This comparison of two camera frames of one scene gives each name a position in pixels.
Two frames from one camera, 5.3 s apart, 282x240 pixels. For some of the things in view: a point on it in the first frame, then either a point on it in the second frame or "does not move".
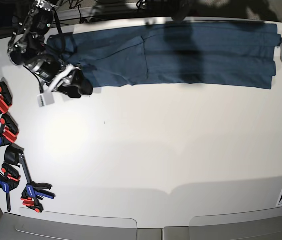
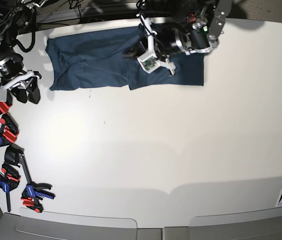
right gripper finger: (72, 91) -> (20, 94)
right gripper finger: (79, 80) -> (34, 95)
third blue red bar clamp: (8, 180) does not move
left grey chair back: (32, 224) does not move
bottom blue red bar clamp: (32, 193) does not move
